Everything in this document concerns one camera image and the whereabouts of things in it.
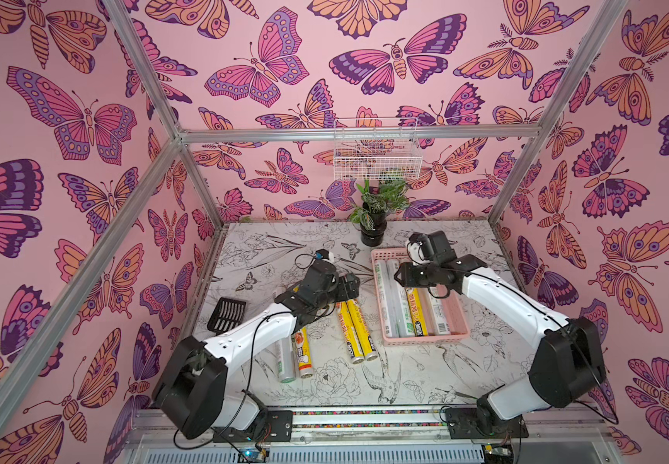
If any aluminium frame rail base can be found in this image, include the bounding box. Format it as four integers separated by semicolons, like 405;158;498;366
118;405;625;463

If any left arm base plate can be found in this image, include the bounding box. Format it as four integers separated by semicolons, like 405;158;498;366
213;410;294;445

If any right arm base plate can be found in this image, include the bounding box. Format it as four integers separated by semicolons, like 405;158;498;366
440;405;529;440

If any pink plastic basket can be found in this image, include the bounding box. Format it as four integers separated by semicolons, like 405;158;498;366
371;249;471;345

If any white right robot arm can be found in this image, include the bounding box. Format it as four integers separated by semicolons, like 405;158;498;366
394;231;607;429

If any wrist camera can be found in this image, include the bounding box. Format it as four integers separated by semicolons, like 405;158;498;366
314;249;336;264
406;231;457;265

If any white wire wall basket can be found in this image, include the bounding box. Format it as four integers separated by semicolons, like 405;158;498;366
332;125;423;182

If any potted green plant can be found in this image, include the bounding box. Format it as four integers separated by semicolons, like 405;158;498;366
349;178;409;247

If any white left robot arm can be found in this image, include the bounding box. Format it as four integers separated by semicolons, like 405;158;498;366
152;259;361;440

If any black plastic scraper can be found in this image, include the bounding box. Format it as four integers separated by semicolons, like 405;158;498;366
206;297;247;334

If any yellow red wrap roll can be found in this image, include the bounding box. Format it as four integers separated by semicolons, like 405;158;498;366
293;328;314;379

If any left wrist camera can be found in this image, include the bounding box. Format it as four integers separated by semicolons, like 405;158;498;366
314;249;336;264

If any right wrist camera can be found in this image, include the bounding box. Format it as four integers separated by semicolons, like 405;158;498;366
406;231;457;265

